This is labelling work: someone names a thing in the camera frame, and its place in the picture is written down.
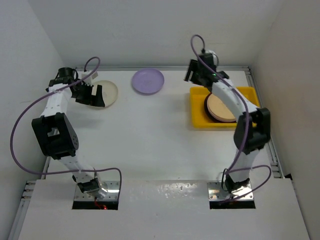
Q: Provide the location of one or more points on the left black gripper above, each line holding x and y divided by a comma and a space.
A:
91, 99

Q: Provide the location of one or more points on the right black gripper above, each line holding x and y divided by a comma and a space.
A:
193, 67

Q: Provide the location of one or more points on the cream plate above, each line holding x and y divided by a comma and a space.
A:
109, 92

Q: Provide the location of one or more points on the purple plate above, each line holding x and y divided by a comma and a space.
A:
147, 81

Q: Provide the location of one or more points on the yellow plate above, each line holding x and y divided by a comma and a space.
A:
219, 110

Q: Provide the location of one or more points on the dark-rimmed plate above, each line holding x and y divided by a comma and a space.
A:
208, 114

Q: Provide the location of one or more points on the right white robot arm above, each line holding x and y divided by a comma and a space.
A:
253, 123

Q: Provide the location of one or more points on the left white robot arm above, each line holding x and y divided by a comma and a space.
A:
56, 136

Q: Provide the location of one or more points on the yellow plastic bin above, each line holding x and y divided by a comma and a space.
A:
197, 95

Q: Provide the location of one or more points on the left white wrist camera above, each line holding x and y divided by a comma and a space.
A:
89, 76

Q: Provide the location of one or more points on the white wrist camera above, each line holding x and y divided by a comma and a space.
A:
215, 57
89, 76

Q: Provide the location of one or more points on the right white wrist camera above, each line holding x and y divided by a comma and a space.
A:
215, 57

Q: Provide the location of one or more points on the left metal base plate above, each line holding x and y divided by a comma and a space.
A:
109, 191

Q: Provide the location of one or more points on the metal base plate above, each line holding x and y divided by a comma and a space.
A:
217, 193
109, 191

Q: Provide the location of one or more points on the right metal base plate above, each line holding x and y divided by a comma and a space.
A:
217, 193

